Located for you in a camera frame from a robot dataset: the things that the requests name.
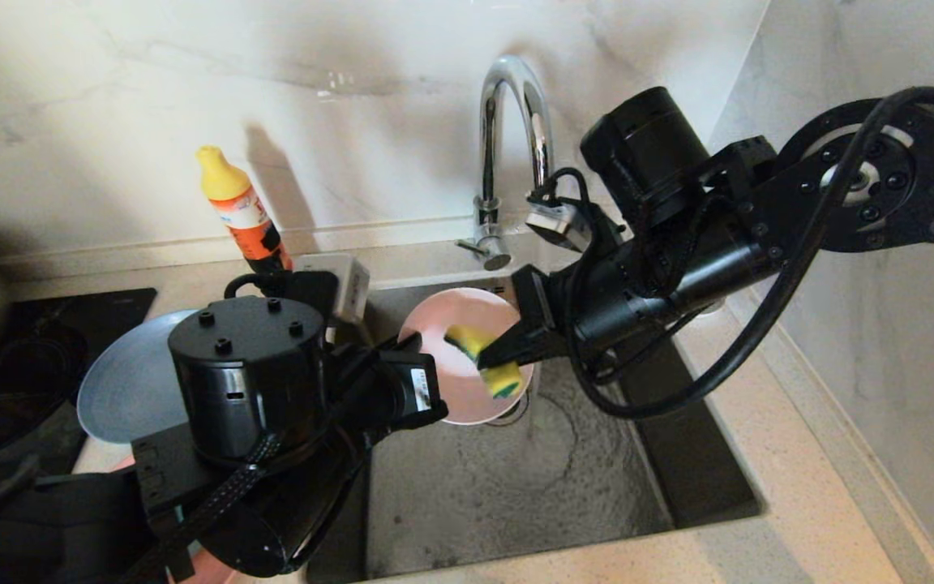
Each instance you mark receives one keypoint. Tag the yellow green sponge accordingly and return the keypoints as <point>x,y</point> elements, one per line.
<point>503,377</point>

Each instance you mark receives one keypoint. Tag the black induction cooktop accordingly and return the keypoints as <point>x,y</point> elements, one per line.
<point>102,324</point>

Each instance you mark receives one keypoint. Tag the metal sink drain strainer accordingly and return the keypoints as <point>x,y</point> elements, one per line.
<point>520,412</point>

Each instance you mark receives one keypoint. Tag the pink plate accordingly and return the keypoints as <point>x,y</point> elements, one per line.
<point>209,572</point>

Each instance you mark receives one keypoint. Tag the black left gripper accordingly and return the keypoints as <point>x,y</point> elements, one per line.
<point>248,381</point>

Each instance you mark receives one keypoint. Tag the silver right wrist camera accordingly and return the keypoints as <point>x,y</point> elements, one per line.
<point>558,225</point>

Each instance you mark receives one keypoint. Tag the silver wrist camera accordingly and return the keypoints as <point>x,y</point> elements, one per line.
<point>558,225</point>
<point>349,284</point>

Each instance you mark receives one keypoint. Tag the stainless steel sink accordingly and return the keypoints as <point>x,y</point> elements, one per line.
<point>516,487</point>

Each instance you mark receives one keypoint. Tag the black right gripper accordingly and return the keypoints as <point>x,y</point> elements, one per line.
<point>653,162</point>

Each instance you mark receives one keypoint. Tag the pink bowl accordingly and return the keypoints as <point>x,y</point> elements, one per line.
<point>467,312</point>

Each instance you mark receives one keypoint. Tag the chrome gooseneck faucet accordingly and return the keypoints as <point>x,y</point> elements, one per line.
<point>490,162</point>

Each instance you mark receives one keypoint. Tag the orange dish soap bottle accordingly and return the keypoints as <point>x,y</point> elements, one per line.
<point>240,211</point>

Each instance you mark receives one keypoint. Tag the blue grey plate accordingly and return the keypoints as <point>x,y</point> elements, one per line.
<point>126,389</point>

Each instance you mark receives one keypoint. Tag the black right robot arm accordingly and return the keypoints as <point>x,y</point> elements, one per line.
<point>905,178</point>

